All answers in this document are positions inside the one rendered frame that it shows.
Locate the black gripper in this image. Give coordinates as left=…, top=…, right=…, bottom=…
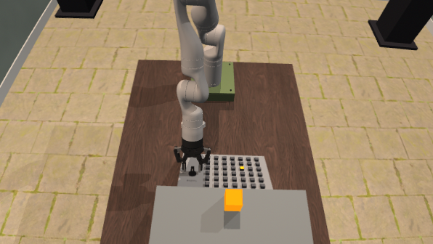
left=174, top=138, right=211, bottom=172

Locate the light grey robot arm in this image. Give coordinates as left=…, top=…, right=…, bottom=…
left=174, top=0, right=225, bottom=142

